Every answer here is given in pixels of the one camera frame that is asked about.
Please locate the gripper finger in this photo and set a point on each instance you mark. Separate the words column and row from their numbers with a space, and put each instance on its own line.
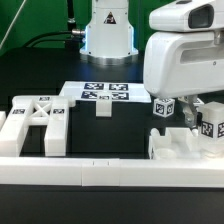
column 192, row 116

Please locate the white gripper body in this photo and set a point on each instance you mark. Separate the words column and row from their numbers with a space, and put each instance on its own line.
column 185, row 55

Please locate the white chair seat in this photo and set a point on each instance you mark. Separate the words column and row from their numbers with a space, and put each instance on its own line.
column 183, row 143

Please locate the white tagged cube right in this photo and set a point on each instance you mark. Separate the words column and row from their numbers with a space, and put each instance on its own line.
column 198, row 102

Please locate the white tagged cube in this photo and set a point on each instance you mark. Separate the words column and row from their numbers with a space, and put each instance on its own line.
column 198, row 102
column 163, row 107

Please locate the white tagged cube left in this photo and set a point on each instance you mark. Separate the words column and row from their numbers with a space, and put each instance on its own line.
column 163, row 107

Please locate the black vertical pole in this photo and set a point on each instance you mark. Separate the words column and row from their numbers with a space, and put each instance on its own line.
column 71, row 23

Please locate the white marker base plate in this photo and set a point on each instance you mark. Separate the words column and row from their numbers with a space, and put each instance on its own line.
column 120, row 92

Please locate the white chair back frame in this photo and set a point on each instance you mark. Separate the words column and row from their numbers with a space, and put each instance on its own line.
column 50, row 111

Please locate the white U-shaped obstacle wall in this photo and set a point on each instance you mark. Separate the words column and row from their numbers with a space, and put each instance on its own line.
column 112, row 172

